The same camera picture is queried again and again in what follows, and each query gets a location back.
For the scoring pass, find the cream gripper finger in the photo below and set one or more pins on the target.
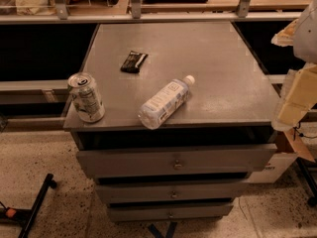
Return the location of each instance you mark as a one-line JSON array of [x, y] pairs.
[[297, 96], [285, 37]]

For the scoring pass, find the black rxbar chocolate wrapper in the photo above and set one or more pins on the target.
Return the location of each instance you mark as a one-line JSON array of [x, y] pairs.
[[133, 62]]

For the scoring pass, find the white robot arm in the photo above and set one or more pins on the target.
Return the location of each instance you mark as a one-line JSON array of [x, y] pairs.
[[305, 39]]

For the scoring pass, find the clear blue plastic bottle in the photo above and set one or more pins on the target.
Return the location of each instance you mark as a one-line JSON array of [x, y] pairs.
[[154, 112]]

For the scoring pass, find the grey drawer cabinet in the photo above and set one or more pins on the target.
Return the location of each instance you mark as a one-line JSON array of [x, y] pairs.
[[197, 162]]

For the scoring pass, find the silver green soda can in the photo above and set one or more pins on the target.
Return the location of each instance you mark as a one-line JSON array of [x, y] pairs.
[[85, 96]]

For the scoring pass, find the metal shelf rail frame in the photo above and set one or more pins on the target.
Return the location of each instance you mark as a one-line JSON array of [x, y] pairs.
[[90, 11]]

